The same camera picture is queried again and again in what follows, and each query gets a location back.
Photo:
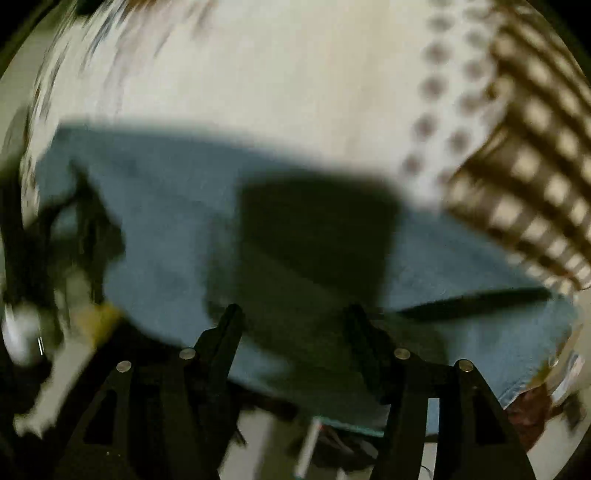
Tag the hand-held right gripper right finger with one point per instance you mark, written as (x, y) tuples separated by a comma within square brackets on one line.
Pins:
[(361, 330)]

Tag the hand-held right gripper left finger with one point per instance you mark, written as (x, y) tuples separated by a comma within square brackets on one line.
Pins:
[(229, 330)]

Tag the blue denim pants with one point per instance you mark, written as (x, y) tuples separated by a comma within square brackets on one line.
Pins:
[(184, 221)]

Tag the cream patterned blanket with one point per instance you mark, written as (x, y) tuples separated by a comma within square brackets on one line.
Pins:
[(286, 78)]

